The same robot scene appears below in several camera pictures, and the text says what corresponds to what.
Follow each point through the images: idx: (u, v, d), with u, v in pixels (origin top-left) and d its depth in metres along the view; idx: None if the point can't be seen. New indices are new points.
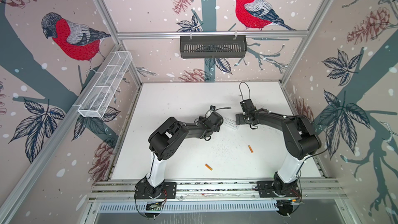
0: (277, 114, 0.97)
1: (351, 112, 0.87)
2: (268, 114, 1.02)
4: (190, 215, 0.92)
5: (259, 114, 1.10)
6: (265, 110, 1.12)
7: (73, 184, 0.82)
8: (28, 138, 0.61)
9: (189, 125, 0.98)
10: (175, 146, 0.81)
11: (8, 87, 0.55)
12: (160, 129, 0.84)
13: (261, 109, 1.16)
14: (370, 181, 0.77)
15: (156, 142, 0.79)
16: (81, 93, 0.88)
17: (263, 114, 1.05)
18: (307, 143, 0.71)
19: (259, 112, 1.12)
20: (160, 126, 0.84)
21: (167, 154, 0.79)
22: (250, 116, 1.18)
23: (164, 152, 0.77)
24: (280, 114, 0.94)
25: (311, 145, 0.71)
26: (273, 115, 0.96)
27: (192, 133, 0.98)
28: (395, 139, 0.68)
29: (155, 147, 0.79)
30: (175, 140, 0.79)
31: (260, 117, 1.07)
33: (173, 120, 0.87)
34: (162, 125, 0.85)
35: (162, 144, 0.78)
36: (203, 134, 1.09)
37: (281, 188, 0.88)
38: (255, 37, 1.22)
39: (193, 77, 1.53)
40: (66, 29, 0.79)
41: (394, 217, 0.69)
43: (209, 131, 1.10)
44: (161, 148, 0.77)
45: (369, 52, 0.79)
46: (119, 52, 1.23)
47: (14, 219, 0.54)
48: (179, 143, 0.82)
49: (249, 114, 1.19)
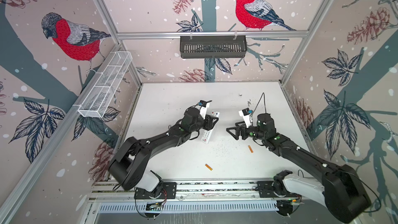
0: (307, 153, 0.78)
1: (351, 112, 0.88)
2: (296, 152, 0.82)
4: (190, 215, 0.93)
5: (284, 151, 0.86)
6: (292, 142, 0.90)
7: (73, 184, 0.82)
8: (28, 138, 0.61)
9: (156, 140, 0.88)
10: (140, 171, 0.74)
11: (8, 87, 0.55)
12: (118, 156, 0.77)
13: (287, 140, 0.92)
14: (371, 181, 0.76)
15: (119, 170, 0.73)
16: (81, 93, 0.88)
17: (291, 151, 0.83)
18: (355, 205, 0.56)
19: (284, 145, 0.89)
20: (118, 153, 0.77)
21: (130, 184, 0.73)
22: (269, 145, 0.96)
23: (127, 182, 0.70)
24: (314, 155, 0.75)
25: (359, 205, 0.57)
26: (301, 155, 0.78)
27: (162, 148, 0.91)
28: (395, 139, 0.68)
29: (118, 176, 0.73)
30: (135, 170, 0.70)
31: (286, 153, 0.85)
33: (133, 140, 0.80)
34: (121, 150, 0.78)
35: (123, 172, 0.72)
36: (180, 141, 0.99)
37: (281, 190, 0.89)
38: (254, 37, 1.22)
39: (193, 77, 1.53)
40: (66, 30, 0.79)
41: (394, 217, 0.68)
43: (186, 136, 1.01)
44: (124, 177, 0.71)
45: (369, 52, 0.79)
46: (119, 52, 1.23)
47: (14, 220, 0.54)
48: (142, 169, 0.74)
49: (267, 143, 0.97)
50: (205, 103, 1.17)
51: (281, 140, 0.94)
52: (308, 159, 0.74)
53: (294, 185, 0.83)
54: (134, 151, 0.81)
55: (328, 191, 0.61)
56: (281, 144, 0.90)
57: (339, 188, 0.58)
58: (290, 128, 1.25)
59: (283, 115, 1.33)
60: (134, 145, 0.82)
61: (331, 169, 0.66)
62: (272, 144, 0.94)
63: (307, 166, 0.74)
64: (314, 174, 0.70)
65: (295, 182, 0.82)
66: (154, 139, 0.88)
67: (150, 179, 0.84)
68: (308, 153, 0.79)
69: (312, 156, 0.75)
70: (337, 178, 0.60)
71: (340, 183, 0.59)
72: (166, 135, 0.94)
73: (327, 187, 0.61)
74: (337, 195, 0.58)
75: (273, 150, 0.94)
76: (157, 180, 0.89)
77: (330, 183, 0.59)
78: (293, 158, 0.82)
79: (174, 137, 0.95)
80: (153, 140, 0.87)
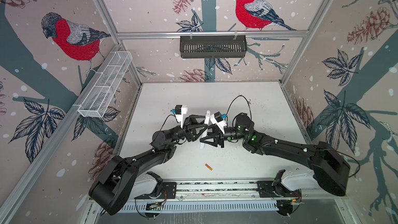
0: (286, 145, 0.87)
1: (351, 112, 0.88)
2: (276, 145, 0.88)
4: (190, 215, 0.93)
5: (266, 148, 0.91)
6: (269, 136, 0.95)
7: (73, 184, 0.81)
8: (28, 138, 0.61)
9: (142, 158, 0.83)
10: (127, 192, 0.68)
11: (8, 87, 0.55)
12: (102, 177, 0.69)
13: (264, 136, 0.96)
14: (371, 181, 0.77)
15: (103, 194, 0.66)
16: (81, 92, 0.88)
17: (272, 148, 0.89)
18: (342, 178, 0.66)
19: (264, 142, 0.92)
20: (102, 174, 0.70)
21: (116, 207, 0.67)
22: (250, 147, 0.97)
23: (113, 205, 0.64)
24: (293, 145, 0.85)
25: (344, 173, 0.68)
26: (282, 147, 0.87)
27: (150, 165, 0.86)
28: (395, 139, 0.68)
29: (102, 199, 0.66)
30: (122, 191, 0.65)
31: (269, 150, 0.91)
33: (119, 159, 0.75)
34: (105, 171, 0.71)
35: (108, 195, 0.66)
36: (166, 157, 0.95)
37: (284, 192, 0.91)
38: (255, 37, 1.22)
39: (193, 77, 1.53)
40: (66, 29, 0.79)
41: (394, 217, 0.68)
43: (171, 152, 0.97)
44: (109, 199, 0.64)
45: (369, 52, 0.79)
46: (119, 52, 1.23)
47: (14, 220, 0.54)
48: (128, 190, 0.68)
49: (249, 145, 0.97)
50: (179, 109, 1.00)
51: (259, 138, 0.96)
52: (290, 151, 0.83)
53: (297, 182, 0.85)
54: (119, 170, 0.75)
55: (318, 174, 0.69)
56: (260, 142, 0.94)
57: (326, 168, 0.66)
58: (290, 128, 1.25)
59: (283, 115, 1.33)
60: (119, 165, 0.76)
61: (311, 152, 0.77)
62: (252, 146, 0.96)
63: (293, 156, 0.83)
64: (301, 161, 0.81)
65: (297, 177, 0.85)
66: (141, 156, 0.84)
67: (145, 185, 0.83)
68: (285, 143, 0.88)
69: (293, 145, 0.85)
70: (322, 160, 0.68)
71: (326, 163, 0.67)
72: (152, 151, 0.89)
73: (317, 171, 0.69)
74: (327, 176, 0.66)
75: (255, 151, 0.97)
76: (155, 180, 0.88)
77: (318, 166, 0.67)
78: (275, 152, 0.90)
79: (159, 153, 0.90)
80: (139, 158, 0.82)
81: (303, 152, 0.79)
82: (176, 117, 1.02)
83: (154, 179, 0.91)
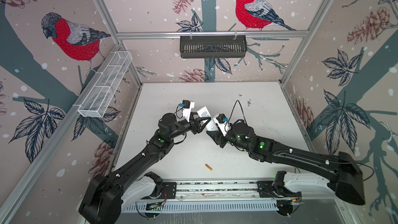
0: (302, 155, 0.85)
1: (351, 112, 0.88)
2: (292, 155, 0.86)
4: (190, 215, 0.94)
5: (278, 158, 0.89)
6: (279, 144, 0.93)
7: (74, 184, 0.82)
8: (28, 138, 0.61)
9: (129, 168, 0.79)
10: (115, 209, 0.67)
11: (8, 87, 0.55)
12: (86, 199, 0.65)
13: (274, 144, 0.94)
14: (370, 181, 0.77)
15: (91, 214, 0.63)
16: (81, 93, 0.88)
17: (287, 158, 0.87)
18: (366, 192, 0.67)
19: (274, 152, 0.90)
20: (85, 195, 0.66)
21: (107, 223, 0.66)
22: (258, 156, 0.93)
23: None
24: (311, 155, 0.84)
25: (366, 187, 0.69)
26: (298, 157, 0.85)
27: (140, 172, 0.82)
28: (395, 139, 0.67)
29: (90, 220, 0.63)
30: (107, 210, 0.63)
31: (281, 159, 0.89)
33: (101, 177, 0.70)
34: (87, 193, 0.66)
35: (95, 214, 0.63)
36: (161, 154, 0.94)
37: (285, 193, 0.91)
38: (255, 37, 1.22)
39: (193, 77, 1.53)
40: (66, 30, 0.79)
41: (394, 217, 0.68)
43: (169, 146, 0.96)
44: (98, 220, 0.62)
45: (369, 52, 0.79)
46: (119, 52, 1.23)
47: (14, 219, 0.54)
48: (117, 206, 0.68)
49: (256, 154, 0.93)
50: (188, 104, 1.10)
51: (269, 146, 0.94)
52: (310, 163, 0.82)
53: (301, 185, 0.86)
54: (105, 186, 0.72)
55: (343, 189, 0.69)
56: (271, 152, 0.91)
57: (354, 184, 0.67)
58: (290, 128, 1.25)
59: (283, 115, 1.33)
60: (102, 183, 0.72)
61: (335, 165, 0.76)
62: (261, 155, 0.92)
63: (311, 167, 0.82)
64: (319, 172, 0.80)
65: (302, 182, 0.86)
66: (126, 168, 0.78)
67: (142, 191, 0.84)
68: (302, 155, 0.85)
69: (311, 157, 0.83)
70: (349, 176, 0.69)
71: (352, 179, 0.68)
72: (142, 155, 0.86)
73: (342, 186, 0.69)
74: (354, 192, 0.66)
75: (264, 159, 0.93)
76: (153, 183, 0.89)
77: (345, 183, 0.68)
78: (289, 163, 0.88)
79: (152, 155, 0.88)
80: (126, 169, 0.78)
81: (326, 165, 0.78)
82: (183, 111, 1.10)
83: (153, 181, 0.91)
